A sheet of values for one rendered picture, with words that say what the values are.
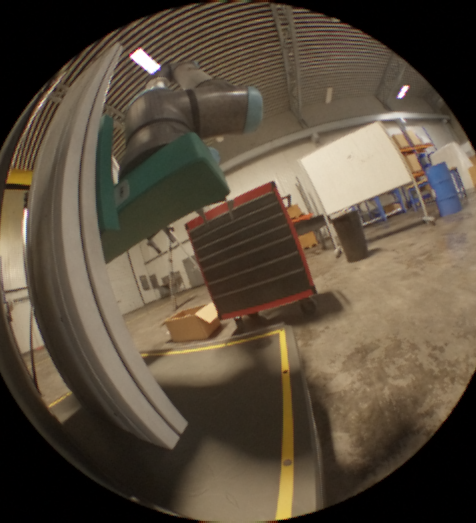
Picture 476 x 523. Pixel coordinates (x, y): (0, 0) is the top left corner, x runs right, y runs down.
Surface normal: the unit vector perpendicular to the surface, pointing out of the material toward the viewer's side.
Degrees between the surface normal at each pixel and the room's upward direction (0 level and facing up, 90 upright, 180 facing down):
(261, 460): 0
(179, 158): 90
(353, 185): 90
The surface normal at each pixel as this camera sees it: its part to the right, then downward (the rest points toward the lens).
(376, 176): -0.65, 0.24
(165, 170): -0.19, 0.07
